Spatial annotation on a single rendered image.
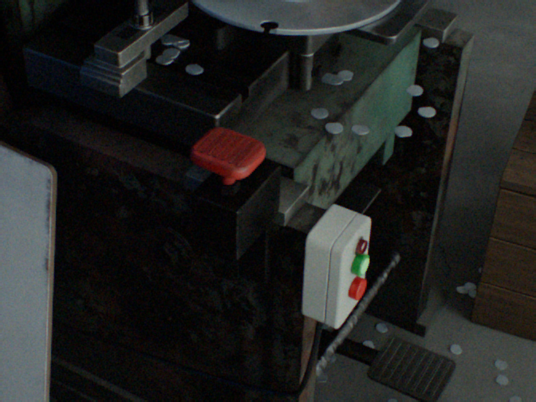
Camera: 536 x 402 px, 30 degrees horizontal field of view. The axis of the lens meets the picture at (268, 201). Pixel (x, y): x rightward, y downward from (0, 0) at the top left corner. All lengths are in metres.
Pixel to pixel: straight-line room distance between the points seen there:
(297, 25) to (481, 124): 1.29
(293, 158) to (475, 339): 0.80
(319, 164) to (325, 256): 0.18
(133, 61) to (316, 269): 0.34
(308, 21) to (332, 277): 0.31
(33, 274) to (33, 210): 0.10
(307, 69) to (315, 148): 0.12
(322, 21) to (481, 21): 1.67
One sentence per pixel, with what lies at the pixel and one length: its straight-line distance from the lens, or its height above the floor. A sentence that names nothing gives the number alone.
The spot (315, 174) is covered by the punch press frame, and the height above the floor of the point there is 0.59.
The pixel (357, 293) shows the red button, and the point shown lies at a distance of 1.20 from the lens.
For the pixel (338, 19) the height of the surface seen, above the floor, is 0.78.
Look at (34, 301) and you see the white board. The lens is 1.45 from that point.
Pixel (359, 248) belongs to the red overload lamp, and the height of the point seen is 0.61.
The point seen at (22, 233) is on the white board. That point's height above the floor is 0.47.
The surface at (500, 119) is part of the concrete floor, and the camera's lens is 2.49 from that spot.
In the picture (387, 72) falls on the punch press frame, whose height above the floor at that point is 0.63.
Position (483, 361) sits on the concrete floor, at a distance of 1.89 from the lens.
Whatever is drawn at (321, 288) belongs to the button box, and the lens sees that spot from 1.18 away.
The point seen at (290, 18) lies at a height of 0.78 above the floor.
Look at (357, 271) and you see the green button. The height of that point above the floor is 0.58.
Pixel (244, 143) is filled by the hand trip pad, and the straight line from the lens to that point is 1.05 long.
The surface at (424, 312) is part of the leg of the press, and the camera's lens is 1.91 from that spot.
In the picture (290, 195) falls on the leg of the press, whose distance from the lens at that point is 1.17.
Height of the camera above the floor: 1.39
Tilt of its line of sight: 40 degrees down
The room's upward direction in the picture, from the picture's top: 2 degrees clockwise
